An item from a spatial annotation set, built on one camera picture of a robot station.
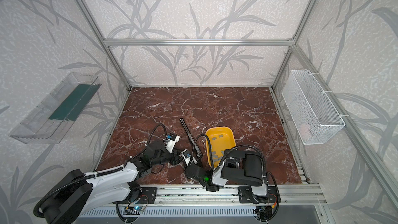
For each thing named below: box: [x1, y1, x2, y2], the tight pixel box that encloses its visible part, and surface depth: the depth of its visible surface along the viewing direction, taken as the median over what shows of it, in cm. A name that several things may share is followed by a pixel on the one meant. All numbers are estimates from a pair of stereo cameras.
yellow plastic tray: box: [205, 126, 236, 168], surface depth 95 cm
